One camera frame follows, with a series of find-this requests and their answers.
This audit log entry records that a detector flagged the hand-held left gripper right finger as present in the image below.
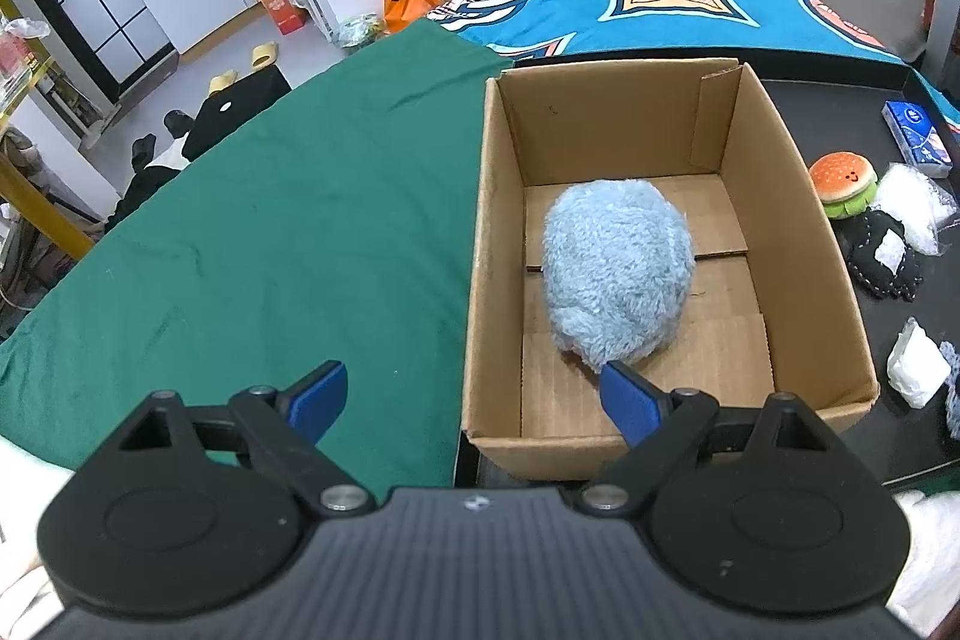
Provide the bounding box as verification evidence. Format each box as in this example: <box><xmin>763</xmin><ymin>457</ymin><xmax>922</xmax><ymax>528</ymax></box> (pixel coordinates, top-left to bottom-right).
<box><xmin>579</xmin><ymin>361</ymin><xmax>848</xmax><ymax>519</ymax></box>

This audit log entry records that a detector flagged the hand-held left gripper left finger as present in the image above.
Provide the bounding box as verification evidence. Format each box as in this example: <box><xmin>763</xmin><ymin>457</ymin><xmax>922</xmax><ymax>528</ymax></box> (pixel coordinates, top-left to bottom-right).
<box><xmin>112</xmin><ymin>361</ymin><xmax>377</xmax><ymax>521</ymax></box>

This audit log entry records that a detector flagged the light blue fluffy plush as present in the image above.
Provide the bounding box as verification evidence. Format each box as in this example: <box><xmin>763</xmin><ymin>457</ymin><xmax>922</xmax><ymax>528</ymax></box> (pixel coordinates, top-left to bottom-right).
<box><xmin>541</xmin><ymin>179</ymin><xmax>696</xmax><ymax>375</ymax></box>

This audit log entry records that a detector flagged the brown cardboard box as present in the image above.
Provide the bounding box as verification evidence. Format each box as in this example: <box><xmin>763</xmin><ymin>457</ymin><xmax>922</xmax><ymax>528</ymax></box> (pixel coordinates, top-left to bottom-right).
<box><xmin>459</xmin><ymin>56</ymin><xmax>880</xmax><ymax>482</ymax></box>

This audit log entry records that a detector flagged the black plush with white label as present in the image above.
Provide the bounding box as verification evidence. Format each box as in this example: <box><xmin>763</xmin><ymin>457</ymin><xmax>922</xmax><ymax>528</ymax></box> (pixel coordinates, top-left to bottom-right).
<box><xmin>836</xmin><ymin>209</ymin><xmax>922</xmax><ymax>302</ymax></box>

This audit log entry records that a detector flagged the hamburger plush toy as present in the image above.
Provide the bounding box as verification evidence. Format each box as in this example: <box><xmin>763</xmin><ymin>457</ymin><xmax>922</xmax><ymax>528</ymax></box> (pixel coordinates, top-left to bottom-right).
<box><xmin>808</xmin><ymin>151</ymin><xmax>878</xmax><ymax>223</ymax></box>

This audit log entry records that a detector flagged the grey denim cloth toy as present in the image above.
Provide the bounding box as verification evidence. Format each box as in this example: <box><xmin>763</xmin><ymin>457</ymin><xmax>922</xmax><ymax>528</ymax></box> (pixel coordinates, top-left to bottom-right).
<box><xmin>941</xmin><ymin>340</ymin><xmax>960</xmax><ymax>442</ymax></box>

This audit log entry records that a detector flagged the white fluff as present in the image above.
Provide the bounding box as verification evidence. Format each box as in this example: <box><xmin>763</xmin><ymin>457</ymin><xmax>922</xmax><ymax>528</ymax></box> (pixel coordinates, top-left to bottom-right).
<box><xmin>874</xmin><ymin>164</ymin><xmax>947</xmax><ymax>256</ymax></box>

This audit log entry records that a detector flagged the green cloth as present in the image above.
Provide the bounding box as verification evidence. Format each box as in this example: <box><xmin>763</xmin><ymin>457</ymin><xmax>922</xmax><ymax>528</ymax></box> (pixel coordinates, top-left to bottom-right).
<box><xmin>0</xmin><ymin>21</ymin><xmax>518</xmax><ymax>491</ymax></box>

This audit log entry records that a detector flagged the black clothes pile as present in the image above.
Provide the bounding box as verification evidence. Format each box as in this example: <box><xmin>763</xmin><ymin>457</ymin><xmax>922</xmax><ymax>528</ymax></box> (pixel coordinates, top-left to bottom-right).
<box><xmin>105</xmin><ymin>156</ymin><xmax>185</xmax><ymax>232</ymax></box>

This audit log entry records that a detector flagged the black stool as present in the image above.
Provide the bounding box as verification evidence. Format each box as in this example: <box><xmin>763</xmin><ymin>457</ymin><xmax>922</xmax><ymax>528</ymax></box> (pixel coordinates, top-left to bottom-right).
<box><xmin>182</xmin><ymin>64</ymin><xmax>292</xmax><ymax>161</ymax></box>

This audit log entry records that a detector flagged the green plastic bag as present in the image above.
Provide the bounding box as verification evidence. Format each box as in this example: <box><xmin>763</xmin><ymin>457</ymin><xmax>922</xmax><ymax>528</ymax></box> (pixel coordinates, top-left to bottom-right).
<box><xmin>334</xmin><ymin>14</ymin><xmax>387</xmax><ymax>49</ymax></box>

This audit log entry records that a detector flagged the orange cardboard box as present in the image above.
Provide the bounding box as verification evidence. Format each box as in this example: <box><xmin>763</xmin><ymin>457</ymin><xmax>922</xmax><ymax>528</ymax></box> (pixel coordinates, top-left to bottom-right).
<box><xmin>255</xmin><ymin>0</ymin><xmax>310</xmax><ymax>35</ymax></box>

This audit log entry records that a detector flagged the blue tissue pack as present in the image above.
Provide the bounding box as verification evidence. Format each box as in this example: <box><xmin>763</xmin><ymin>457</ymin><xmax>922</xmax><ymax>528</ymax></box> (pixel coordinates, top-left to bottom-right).
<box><xmin>883</xmin><ymin>100</ymin><xmax>955</xmax><ymax>178</ymax></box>

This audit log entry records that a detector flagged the blue patterned blanket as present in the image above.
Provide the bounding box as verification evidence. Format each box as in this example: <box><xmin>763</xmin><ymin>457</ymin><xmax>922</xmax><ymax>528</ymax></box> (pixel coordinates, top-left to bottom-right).
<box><xmin>424</xmin><ymin>0</ymin><xmax>960</xmax><ymax>161</ymax></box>

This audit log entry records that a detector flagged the cluttered shelf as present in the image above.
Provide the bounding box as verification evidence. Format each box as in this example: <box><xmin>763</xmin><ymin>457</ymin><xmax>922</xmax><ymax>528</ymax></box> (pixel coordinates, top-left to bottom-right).
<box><xmin>0</xmin><ymin>14</ymin><xmax>53</xmax><ymax>109</ymax></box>

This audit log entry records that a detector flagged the yellow metal frame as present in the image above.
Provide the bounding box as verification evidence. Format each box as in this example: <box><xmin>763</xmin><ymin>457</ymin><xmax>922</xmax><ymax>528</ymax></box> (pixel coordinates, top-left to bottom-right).
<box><xmin>0</xmin><ymin>149</ymin><xmax>95</xmax><ymax>259</ymax></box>

